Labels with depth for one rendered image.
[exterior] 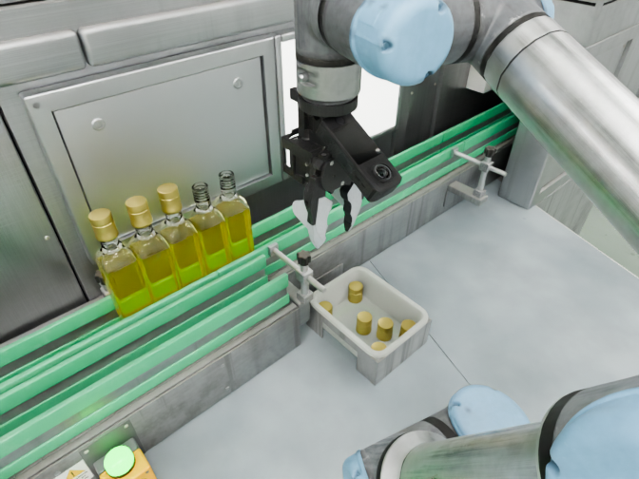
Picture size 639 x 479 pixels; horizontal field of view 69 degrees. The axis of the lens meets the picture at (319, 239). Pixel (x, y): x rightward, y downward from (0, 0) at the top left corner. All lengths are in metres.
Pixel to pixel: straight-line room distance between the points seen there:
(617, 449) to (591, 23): 1.18
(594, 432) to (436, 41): 0.30
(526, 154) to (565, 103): 1.08
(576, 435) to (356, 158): 0.36
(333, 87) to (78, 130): 0.49
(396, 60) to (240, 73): 0.62
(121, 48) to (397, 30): 0.57
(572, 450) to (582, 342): 0.93
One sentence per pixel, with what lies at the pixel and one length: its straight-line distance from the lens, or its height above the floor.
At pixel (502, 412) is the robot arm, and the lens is 0.71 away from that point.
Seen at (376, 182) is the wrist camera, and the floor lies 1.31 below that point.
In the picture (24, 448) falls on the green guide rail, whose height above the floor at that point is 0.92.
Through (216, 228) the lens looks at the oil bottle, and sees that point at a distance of 0.89.
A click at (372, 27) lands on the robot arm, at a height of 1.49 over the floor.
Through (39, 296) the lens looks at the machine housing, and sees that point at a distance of 1.06.
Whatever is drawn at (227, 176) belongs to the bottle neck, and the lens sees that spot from 0.90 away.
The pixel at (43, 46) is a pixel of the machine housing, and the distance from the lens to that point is 0.84.
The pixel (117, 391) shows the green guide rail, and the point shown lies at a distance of 0.86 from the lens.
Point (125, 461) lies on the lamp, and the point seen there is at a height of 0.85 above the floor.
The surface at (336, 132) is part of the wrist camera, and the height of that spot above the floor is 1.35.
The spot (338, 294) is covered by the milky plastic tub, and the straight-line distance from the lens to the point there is 1.10.
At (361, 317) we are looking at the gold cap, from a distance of 1.04.
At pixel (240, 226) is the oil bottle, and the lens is 0.92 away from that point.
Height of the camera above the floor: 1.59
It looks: 39 degrees down
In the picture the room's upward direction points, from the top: straight up
